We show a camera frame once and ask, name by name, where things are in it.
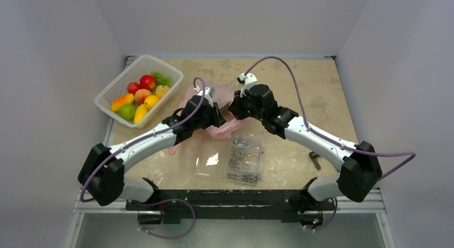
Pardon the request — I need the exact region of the clear plastic screw box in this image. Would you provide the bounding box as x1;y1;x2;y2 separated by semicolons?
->
194;135;264;186

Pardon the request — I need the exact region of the aluminium frame rail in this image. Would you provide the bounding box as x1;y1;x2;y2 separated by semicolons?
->
73;190;386;214

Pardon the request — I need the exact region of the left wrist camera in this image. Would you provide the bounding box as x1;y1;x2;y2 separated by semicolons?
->
193;86;215;107

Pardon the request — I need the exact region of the large red apple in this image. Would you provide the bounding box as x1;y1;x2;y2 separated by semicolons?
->
139;74;157;92

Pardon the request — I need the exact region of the black T-handle tool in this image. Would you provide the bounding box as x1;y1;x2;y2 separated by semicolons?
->
309;152;321;170

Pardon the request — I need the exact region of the green grapes bunch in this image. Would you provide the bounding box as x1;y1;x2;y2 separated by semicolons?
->
150;71;173;87

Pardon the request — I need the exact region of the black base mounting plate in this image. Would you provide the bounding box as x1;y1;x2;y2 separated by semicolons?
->
126;190;335;224

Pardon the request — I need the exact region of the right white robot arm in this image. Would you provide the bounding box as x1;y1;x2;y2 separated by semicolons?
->
229;84;382;209

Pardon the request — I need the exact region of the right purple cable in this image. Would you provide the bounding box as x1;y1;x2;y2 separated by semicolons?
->
244;56;417;233

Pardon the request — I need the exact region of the pale yellow fruit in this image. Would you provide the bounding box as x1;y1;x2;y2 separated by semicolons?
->
155;85;170;99

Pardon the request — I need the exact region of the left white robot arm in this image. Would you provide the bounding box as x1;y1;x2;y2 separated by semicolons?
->
78;95;225;210

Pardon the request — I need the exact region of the pink plastic bag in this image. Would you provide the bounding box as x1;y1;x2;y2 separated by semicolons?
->
167;82;246;155

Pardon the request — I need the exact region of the white plastic basket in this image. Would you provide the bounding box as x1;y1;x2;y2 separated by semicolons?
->
94;55;184;129

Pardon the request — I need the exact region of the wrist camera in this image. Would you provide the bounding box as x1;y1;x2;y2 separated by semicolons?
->
237;73;258;97
193;86;215;107

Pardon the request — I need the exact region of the small red apple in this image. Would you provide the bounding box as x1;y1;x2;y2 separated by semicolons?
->
127;82;141;95

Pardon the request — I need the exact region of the green lime fruit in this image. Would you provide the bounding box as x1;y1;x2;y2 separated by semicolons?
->
117;103;136;121

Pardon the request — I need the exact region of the orange yellow mango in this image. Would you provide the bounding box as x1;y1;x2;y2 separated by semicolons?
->
110;93;135;112

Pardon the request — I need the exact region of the yellow lemon fruit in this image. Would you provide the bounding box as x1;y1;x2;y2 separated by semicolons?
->
133;103;148;124
143;95;161;111

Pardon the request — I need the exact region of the peach fruit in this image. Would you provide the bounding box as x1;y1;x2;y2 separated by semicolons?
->
134;89;152;105

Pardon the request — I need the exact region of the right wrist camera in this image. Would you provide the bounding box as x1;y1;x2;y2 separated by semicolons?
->
237;73;258;97

